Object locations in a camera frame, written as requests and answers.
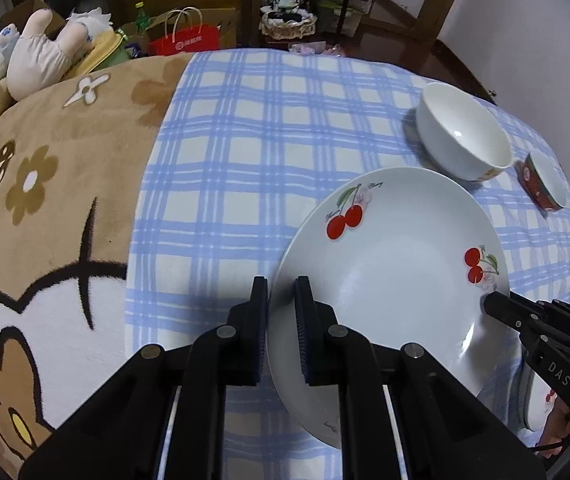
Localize yellow green bag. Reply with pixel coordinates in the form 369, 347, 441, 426
71, 29, 132, 80

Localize medium white cherry plate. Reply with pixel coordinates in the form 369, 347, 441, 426
268, 166, 512, 451

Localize white haired doll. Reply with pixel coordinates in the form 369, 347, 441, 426
66, 6, 114, 47

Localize large white cherry plate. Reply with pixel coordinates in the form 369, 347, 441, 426
518, 360, 558, 432

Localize wicker basket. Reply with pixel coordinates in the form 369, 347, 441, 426
259, 0, 319, 42

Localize white bowl with orange print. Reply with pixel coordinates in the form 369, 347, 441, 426
416, 81, 512, 182

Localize brown patterned blanket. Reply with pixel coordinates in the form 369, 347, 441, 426
0, 52, 201, 467

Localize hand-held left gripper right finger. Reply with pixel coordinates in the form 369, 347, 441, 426
295, 276, 548, 480

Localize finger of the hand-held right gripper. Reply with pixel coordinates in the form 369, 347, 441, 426
482, 292, 537, 332

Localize red patterned bowl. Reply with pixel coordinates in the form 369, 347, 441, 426
515, 150, 570, 211

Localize pale pink plush toy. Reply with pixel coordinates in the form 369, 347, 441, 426
6, 7, 74, 102

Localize red shopping bag with handles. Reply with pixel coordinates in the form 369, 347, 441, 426
147, 7, 222, 58

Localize green bottle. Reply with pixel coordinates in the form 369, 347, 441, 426
134, 1, 150, 36

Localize pink floor items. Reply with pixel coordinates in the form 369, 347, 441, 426
289, 41, 347, 57

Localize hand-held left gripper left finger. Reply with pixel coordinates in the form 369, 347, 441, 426
19, 276, 270, 480

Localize person's right hand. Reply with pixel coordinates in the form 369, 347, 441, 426
545, 402, 570, 458

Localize blue checkered cloth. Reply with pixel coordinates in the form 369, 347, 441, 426
124, 49, 570, 480

